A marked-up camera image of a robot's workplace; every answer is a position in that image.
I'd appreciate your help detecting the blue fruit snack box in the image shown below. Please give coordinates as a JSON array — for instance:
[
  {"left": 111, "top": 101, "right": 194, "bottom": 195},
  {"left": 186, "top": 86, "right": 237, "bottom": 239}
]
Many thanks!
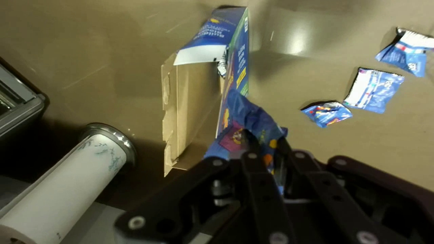
[{"left": 160, "top": 4, "right": 251, "bottom": 178}]

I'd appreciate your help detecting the white cylinder silver rim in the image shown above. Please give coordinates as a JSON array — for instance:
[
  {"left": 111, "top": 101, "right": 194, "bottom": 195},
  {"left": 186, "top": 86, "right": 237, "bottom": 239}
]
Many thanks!
[{"left": 0, "top": 122, "right": 137, "bottom": 244}]

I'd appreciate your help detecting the black metal appliance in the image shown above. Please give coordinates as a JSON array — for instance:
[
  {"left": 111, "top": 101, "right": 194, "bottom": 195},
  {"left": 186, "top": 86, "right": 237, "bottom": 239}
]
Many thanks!
[{"left": 0, "top": 56, "right": 50, "bottom": 139}]

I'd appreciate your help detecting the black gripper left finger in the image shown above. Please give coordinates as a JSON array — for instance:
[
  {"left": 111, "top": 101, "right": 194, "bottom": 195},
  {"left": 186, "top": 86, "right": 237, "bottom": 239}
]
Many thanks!
[{"left": 114, "top": 128, "right": 296, "bottom": 244}]

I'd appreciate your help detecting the blue snack packet purple logo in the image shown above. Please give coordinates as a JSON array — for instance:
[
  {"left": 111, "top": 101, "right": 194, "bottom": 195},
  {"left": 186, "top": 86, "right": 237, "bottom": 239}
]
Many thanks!
[{"left": 300, "top": 100, "right": 354, "bottom": 128}]

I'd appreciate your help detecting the small crumpled blue snack packet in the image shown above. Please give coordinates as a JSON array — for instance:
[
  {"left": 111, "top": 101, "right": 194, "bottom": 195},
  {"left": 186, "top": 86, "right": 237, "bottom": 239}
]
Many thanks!
[{"left": 342, "top": 66, "right": 407, "bottom": 115}]

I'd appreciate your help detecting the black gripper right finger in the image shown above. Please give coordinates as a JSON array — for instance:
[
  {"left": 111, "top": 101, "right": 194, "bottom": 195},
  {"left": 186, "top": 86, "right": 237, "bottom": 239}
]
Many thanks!
[{"left": 275, "top": 135, "right": 434, "bottom": 244}]

